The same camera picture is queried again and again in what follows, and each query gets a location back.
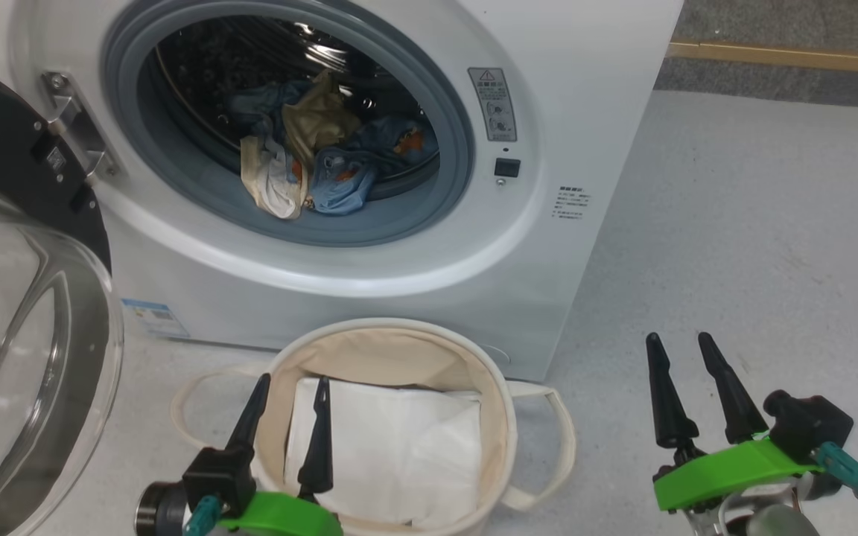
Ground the wooden baseboard strip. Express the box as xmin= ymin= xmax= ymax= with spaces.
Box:
xmin=667 ymin=41 xmax=858 ymax=77

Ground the cream canvas laundry basket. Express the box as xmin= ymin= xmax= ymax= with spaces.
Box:
xmin=171 ymin=319 xmax=577 ymax=536

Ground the round glass washer door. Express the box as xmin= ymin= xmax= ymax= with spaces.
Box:
xmin=0 ymin=58 xmax=124 ymax=536

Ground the blue energy label sticker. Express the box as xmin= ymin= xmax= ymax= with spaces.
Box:
xmin=121 ymin=299 xmax=190 ymax=339

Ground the gripper teal plug cable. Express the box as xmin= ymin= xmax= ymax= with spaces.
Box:
xmin=183 ymin=495 xmax=221 ymax=536
xmin=809 ymin=441 xmax=858 ymax=536

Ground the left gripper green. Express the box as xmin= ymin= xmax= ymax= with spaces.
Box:
xmin=213 ymin=372 xmax=344 ymax=536

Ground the stainless steel washing machine drum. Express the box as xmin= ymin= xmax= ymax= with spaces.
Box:
xmin=150 ymin=15 xmax=441 ymax=202

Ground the blue cartoon print garment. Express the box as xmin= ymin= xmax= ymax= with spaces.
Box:
xmin=224 ymin=78 xmax=441 ymax=217

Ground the white sheet basket liner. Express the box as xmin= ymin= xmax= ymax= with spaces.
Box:
xmin=284 ymin=377 xmax=483 ymax=529

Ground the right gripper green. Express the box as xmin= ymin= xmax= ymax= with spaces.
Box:
xmin=645 ymin=332 xmax=824 ymax=536

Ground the grey warning sticker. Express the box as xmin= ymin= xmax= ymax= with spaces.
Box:
xmin=468 ymin=68 xmax=518 ymax=142

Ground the grey rubber door seal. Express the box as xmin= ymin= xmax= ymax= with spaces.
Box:
xmin=101 ymin=0 xmax=474 ymax=248

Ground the white front-load washing machine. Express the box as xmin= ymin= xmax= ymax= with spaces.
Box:
xmin=0 ymin=0 xmax=684 ymax=383

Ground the right gripper teal plug cable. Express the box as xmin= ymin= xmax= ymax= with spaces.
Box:
xmin=809 ymin=441 xmax=858 ymax=536

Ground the left gripper teal plug cable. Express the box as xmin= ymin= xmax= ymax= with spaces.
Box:
xmin=183 ymin=495 xmax=221 ymax=536

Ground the metal door hinge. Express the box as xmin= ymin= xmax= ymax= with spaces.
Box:
xmin=42 ymin=72 xmax=118 ymax=179

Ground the beige garment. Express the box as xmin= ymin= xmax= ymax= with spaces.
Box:
xmin=241 ymin=71 xmax=363 ymax=220

